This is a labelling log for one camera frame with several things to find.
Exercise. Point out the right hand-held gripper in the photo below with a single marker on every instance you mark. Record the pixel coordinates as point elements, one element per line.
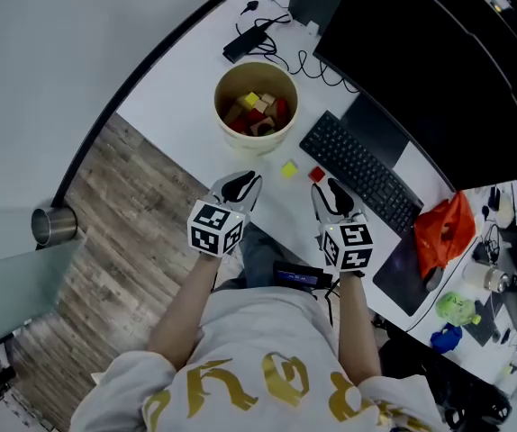
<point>346,245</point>

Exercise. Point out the metal cup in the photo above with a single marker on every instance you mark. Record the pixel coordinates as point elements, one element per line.
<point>58,225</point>

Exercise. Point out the orange plastic bag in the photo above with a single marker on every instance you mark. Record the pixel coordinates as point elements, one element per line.
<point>445,236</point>

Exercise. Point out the person's right forearm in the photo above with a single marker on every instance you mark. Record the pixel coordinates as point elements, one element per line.
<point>357,331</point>

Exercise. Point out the frosted glass panel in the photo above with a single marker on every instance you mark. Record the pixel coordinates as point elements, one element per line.
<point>15,286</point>

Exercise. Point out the black plug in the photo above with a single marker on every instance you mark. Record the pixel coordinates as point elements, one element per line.
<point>250,7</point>

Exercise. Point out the black power adapter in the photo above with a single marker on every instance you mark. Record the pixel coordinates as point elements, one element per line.
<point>245,44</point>

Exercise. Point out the black office chair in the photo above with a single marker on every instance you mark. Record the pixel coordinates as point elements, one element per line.
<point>420,367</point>

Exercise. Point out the large black monitor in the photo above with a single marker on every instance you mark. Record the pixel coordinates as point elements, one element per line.
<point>420,83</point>

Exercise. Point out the person's left forearm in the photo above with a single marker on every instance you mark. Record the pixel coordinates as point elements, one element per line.
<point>182,313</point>

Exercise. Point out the green drink bottle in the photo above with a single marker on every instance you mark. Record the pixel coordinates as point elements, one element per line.
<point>454,308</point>

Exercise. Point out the black device with blue screen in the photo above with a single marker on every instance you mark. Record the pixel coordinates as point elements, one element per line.
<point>299,278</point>

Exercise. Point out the red cube block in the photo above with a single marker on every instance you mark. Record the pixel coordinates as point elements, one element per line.
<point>317,174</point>

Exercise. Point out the person's white printed shirt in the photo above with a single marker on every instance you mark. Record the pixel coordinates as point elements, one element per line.
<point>263,331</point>

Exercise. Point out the yellow cube block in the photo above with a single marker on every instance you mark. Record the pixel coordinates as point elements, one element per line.
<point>289,169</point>

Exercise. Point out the black keyboard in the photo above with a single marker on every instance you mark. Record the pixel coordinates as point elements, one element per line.
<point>357,169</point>

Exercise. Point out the grey computer mouse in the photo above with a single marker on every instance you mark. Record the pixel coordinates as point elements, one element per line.
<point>434,279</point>

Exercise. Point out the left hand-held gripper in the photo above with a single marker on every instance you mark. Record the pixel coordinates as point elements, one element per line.
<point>215,227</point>

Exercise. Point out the white jar with lid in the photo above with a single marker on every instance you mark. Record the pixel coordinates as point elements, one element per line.
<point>481,275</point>

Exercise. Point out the beige round bucket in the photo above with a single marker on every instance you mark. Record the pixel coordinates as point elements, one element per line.
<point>258,144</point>

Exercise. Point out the blue bag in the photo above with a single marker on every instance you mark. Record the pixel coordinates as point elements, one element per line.
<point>445,339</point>

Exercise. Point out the black notebook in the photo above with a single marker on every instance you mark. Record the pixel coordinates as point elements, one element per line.
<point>483,324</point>

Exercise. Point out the black mouse pad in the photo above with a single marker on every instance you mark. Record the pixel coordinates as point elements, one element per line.
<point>398,272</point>

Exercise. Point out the person's legs in jeans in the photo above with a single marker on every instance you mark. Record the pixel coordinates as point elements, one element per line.
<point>258,250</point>

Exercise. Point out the pile of colourful wooden blocks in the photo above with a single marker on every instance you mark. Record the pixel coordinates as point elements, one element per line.
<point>254,110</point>

